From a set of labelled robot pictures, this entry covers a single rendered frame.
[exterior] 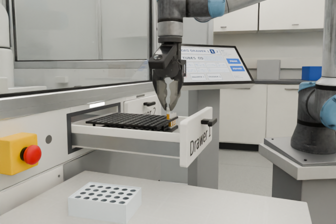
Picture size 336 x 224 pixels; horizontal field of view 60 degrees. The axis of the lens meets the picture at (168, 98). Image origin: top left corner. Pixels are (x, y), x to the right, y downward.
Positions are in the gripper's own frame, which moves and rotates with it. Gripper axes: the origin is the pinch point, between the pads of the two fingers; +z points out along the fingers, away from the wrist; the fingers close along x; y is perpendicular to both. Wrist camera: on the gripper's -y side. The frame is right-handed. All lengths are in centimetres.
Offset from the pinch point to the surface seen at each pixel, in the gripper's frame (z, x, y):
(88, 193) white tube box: 14.4, 5.8, -31.4
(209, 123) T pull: 3.1, -13.8, -5.4
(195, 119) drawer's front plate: 1.8, -10.8, -8.9
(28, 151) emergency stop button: 5.3, 16.1, -36.2
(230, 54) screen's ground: -20, -2, 108
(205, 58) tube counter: -17, 10, 92
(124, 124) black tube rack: 3.9, 8.6, -10.6
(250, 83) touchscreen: -2, -16, 101
